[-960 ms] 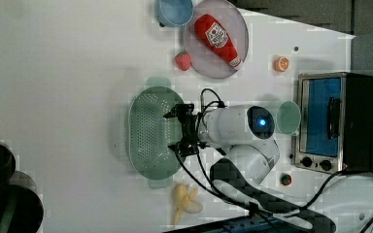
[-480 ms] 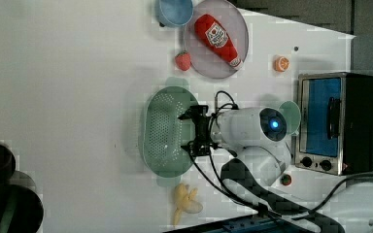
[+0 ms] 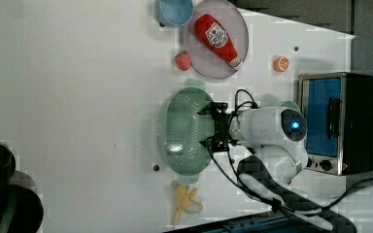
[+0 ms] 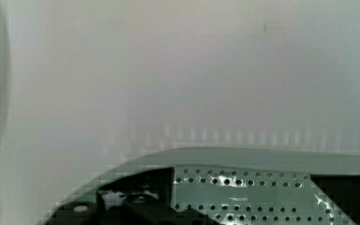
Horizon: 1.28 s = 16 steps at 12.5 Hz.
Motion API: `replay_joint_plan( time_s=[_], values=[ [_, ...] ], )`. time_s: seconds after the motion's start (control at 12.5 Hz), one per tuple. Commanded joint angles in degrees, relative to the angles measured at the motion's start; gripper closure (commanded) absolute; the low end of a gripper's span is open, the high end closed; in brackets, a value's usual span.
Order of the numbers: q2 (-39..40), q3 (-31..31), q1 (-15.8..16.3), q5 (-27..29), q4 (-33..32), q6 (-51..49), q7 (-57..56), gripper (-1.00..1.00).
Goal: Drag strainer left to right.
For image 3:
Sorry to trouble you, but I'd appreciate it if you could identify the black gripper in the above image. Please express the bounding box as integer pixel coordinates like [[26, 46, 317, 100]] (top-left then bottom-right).
[[197, 102, 231, 152]]

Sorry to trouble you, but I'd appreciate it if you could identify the green plastic strainer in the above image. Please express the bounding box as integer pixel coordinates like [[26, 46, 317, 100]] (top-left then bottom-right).
[[157, 80, 215, 184]]

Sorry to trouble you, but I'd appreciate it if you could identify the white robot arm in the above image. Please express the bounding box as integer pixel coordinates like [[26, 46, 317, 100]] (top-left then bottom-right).
[[197, 102, 357, 233]]

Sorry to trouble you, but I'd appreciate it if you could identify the grey round plate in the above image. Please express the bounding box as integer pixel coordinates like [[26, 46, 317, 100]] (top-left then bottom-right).
[[184, 0, 249, 79]]

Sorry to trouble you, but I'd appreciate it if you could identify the red toy strawberry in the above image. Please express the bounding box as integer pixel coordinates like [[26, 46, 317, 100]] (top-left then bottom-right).
[[175, 50, 191, 71]]

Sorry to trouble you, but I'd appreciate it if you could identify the yellow toy banana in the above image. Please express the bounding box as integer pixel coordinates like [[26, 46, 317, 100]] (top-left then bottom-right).
[[173, 183, 203, 225]]

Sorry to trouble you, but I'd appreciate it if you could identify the green cup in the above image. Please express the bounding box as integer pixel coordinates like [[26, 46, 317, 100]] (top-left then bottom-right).
[[265, 100, 300, 114]]

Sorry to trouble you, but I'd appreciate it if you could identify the red ketchup bottle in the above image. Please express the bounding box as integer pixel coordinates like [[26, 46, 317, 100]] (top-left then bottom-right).
[[194, 14, 243, 70]]

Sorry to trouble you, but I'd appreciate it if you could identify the orange slice toy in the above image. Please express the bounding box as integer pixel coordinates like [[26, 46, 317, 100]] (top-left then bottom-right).
[[274, 56, 289, 72]]

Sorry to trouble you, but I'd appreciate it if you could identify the blue cup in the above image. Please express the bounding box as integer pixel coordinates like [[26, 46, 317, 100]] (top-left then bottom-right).
[[154, 0, 194, 27]]

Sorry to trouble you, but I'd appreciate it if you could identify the silver toaster oven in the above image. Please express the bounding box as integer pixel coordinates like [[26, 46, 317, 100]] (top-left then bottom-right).
[[297, 72, 373, 176]]

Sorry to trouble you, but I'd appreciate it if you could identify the black round object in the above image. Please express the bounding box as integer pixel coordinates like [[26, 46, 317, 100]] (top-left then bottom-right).
[[0, 144, 44, 233]]

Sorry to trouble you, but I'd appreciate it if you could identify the black cable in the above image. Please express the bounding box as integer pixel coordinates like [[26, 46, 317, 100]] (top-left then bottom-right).
[[207, 88, 373, 233]]

